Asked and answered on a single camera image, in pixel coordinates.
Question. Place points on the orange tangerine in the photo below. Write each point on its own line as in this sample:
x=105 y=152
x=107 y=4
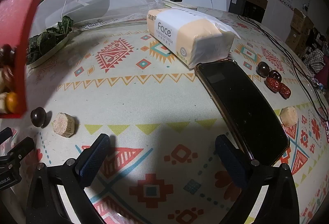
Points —
x=11 y=102

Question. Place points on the red date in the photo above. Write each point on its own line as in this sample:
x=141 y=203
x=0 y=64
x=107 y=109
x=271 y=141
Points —
x=284 y=90
x=272 y=85

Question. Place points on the leafy green vegetables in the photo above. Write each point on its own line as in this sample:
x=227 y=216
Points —
x=45 y=39

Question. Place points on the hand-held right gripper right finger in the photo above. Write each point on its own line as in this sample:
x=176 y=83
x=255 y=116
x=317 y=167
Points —
x=229 y=161

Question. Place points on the plaid cloth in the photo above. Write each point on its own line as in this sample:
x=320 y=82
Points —
x=314 y=59

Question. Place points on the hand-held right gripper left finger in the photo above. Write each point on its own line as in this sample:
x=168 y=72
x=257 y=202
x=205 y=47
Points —
x=94 y=156

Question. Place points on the black speaker box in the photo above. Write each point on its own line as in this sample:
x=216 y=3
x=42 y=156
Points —
x=244 y=4

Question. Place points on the stack of cardboard boxes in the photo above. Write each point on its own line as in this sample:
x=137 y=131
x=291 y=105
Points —
x=299 y=31

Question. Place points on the round metal plate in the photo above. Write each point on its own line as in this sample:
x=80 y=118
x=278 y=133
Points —
x=55 y=49

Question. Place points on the red box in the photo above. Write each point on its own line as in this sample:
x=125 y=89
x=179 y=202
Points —
x=15 y=8

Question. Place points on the tissue pack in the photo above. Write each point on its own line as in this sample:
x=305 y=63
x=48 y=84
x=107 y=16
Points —
x=180 y=34

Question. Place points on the white power strip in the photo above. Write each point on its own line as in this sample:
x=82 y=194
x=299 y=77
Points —
x=182 y=5

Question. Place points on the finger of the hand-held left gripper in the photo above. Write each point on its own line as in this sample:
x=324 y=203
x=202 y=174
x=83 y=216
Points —
x=5 y=134
x=21 y=148

